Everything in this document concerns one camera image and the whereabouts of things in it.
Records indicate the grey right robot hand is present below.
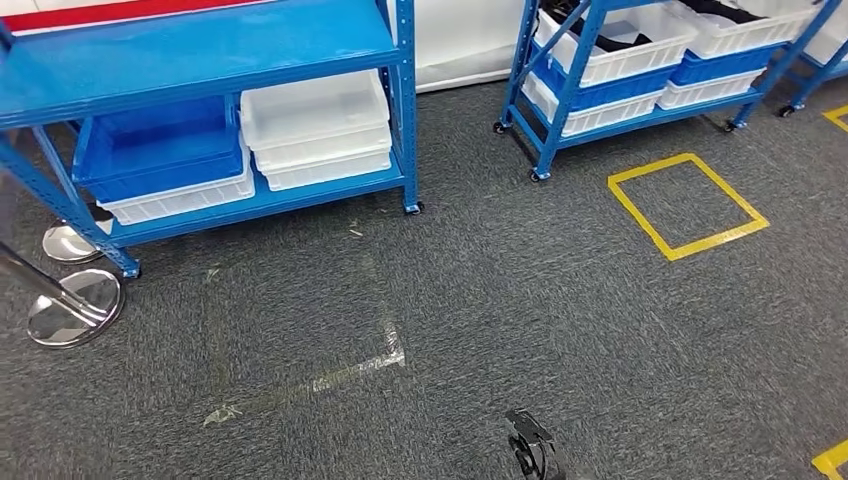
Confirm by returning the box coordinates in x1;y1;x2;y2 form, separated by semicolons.
504;408;569;480

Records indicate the blue wheeled shelf rack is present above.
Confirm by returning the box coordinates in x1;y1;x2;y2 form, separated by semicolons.
493;0;844;183
776;0;848;119

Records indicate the blue metal shelf rack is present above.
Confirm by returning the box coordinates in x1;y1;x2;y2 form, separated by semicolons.
0;0;425;280

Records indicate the clear plastic crate stack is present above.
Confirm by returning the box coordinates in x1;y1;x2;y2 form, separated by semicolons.
239;69;393;193

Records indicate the chrome stanchion with chrome base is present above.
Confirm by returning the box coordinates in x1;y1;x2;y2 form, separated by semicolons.
0;241;126;350

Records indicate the chrome stanchion with black cap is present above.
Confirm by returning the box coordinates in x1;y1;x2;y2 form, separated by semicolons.
41;201;115;266

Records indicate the clear tape corner mark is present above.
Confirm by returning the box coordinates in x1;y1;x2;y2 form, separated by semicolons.
201;323;407;427

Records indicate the red barrier belt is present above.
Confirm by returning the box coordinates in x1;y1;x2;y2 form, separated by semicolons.
0;0;280;33

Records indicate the black plastic part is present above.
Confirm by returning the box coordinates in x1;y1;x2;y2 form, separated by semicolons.
678;0;768;25
544;0;655;54

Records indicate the blue plastic crate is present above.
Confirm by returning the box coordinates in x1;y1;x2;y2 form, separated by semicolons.
71;95;246;204
670;42;788;87

